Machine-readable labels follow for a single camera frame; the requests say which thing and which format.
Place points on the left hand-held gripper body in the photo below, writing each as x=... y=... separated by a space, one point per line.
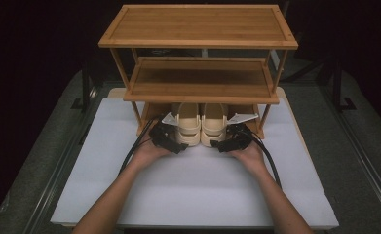
x=161 y=135

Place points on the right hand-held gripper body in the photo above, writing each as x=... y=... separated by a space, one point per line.
x=240 y=136

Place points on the beige clog shoe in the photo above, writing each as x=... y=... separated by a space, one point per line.
x=188 y=125
x=213 y=125

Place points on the wooden three-tier shoe rack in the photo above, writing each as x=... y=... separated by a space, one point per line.
x=198 y=29

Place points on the person's right hand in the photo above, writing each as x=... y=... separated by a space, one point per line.
x=251 y=157

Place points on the person's left hand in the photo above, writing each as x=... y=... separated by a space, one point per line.
x=147 y=154

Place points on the white foam mat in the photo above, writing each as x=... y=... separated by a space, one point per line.
x=191 y=195

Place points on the black metal stand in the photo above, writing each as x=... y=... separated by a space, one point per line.
x=339 y=87
x=85 y=87

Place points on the grey metal rail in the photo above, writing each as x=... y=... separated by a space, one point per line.
x=58 y=169
x=360 y=156

